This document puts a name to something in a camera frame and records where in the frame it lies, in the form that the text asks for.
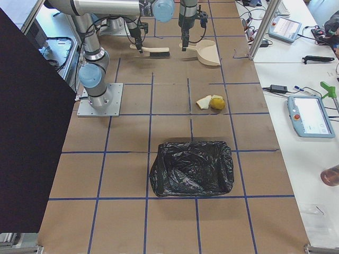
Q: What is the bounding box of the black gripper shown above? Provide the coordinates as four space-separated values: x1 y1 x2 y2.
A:
128 22 147 49
178 0 208 44

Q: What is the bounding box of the cream brush with black bristles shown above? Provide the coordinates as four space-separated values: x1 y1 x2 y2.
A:
129 44 170 58

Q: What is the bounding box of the cream plastic dustpan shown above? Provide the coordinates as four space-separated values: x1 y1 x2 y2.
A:
186 40 220 66

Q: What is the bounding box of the black bag lined bin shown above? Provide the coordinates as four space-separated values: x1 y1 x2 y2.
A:
149 141 234 197

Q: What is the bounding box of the yellow lemon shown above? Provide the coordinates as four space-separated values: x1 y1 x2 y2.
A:
209 95 226 110

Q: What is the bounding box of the blue teach pendant far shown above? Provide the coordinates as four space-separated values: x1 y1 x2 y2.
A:
268 16 301 43

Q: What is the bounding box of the blue teach pendant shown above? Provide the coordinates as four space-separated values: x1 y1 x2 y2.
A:
268 16 301 43
287 95 335 138

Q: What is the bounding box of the black power adapter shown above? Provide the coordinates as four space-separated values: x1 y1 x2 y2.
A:
269 85 288 94

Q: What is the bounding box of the blue teach pendant near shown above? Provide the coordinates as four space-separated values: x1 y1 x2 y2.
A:
287 95 335 138

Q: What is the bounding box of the green plastic tool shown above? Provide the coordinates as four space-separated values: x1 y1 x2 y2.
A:
320 81 337 99

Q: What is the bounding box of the aluminium frame post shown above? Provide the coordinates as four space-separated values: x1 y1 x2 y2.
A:
248 0 280 60

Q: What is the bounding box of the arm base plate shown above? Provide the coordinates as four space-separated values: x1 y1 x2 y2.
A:
77 83 123 117

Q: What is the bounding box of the black handle tool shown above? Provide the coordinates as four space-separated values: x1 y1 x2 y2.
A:
302 55 335 65

